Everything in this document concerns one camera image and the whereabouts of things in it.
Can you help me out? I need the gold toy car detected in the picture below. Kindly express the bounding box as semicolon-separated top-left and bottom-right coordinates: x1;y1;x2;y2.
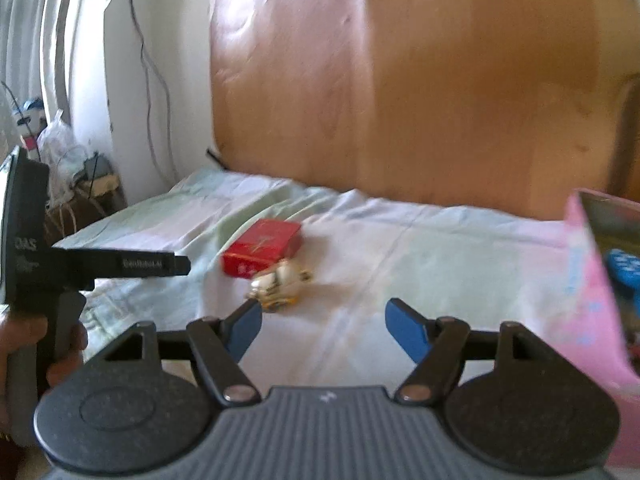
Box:
244;256;314;314

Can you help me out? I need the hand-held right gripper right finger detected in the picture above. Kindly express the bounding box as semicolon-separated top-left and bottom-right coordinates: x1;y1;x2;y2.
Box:
384;297;551;407

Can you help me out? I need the pale checked bed sheet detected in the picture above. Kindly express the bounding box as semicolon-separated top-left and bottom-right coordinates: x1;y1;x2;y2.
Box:
64;166;640;413

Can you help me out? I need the white curtain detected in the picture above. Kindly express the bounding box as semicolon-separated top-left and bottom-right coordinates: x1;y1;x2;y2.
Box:
0;0;81;128

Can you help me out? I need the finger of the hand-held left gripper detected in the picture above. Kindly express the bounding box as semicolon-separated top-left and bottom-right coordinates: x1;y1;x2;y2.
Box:
67;249;192;279

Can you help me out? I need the pink tin box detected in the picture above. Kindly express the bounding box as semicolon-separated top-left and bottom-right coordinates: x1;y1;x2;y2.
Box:
542;188;640;397

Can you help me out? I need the red cardboard box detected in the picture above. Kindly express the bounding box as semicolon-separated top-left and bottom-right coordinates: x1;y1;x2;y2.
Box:
221;218;303;279

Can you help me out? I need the wooden nightstand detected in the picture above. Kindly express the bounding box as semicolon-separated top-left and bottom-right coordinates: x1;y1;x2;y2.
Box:
611;74;640;197

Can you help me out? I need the grey wall cable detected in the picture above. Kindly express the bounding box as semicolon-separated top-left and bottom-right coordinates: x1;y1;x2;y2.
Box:
122;0;177;182

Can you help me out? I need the clear plastic bag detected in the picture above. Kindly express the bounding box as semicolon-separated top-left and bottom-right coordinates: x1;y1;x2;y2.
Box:
36;109;97;197

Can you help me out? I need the wooden headboard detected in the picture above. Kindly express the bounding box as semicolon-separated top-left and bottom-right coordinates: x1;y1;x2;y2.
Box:
207;0;640;222

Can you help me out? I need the blue polka dot bow headband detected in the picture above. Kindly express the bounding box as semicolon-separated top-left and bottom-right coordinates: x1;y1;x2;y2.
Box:
602;248;640;307

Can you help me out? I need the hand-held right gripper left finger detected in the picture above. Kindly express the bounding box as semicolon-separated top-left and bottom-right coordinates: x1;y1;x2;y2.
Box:
102;299;264;407

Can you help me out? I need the person's left hand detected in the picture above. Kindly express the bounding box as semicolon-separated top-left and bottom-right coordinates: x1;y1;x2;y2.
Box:
0;309;90;442

